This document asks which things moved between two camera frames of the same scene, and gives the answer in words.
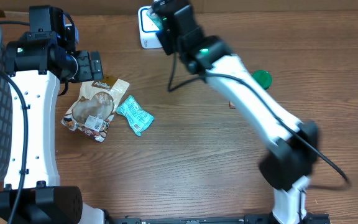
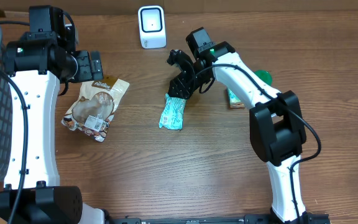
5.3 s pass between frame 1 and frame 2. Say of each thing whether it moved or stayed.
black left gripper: stayed
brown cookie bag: stayed
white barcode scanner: stayed
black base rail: stayed
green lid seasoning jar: stayed
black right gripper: moved
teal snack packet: moved
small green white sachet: moved
